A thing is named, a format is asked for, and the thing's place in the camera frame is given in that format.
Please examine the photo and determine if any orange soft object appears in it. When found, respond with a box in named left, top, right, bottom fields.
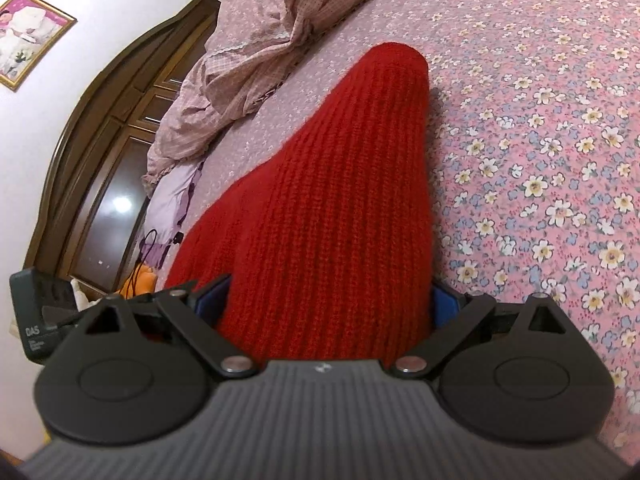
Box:
left=117, top=265, right=157, bottom=296

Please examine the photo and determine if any pink floral duvet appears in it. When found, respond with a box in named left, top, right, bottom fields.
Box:
left=142, top=0, right=416, bottom=196

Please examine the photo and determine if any red knit cardigan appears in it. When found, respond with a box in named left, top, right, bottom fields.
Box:
left=162, top=42, right=436, bottom=368

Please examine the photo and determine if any wooden headboard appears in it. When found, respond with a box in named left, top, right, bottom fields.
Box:
left=22, top=0, right=221, bottom=301

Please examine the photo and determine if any framed wall picture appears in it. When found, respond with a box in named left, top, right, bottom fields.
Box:
left=0, top=0, right=78, bottom=92

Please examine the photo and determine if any pink floral bed sheet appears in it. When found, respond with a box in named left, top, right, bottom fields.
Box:
left=170, top=0, right=640, bottom=461

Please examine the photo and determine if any lilac cloth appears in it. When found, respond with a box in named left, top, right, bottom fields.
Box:
left=145, top=160, right=203, bottom=268

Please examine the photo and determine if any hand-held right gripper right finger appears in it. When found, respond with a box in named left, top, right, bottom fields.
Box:
left=390, top=284, right=571, bottom=380

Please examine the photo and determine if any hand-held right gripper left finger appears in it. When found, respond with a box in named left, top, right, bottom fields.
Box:
left=75, top=274, right=260, bottom=380

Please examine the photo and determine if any black cable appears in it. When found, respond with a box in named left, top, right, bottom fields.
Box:
left=131, top=229, right=183, bottom=297

